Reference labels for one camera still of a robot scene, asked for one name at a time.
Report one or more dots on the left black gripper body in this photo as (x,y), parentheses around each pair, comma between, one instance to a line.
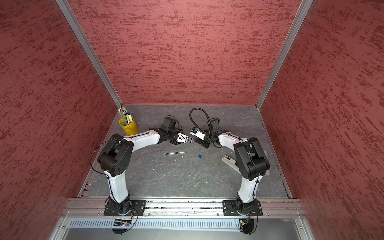
(173,135)

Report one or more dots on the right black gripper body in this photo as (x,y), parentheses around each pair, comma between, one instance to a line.
(208,137)

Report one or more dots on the clear test tube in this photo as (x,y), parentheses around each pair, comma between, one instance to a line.
(175,153)

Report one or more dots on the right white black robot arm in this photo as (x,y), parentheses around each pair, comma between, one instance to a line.
(251,161)

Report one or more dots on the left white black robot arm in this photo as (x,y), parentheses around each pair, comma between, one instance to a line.
(116,155)

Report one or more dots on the white black stapler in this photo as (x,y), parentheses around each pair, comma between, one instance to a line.
(231,163)

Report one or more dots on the yellow pen cup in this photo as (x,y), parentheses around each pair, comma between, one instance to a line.
(130,129)

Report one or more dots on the pens in cup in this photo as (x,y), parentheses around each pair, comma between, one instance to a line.
(127,117)

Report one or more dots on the right base wiring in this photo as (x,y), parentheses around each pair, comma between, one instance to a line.
(248,225)

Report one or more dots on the base wiring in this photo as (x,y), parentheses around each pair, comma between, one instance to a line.
(123,222)
(248,225)

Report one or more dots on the left base wiring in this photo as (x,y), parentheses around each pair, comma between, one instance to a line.
(123,222)

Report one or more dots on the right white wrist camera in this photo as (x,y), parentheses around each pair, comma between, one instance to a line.
(198,132)

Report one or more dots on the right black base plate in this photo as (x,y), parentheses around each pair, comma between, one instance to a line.
(231,208)

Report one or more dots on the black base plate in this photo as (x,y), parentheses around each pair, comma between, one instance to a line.
(138,207)
(231,208)

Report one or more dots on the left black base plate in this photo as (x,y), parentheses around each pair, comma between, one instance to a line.
(138,207)

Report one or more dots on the white slotted cable duct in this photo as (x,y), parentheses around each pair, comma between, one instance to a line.
(168,224)

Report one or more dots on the aluminium front rail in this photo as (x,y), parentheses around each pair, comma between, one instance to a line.
(183,208)

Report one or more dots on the right aluminium corner post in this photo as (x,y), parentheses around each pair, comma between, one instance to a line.
(291,35)

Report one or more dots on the aluminium corner post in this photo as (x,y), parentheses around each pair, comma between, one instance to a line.
(78,31)
(291,35)

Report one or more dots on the left aluminium corner post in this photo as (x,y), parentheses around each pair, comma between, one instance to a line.
(78,31)

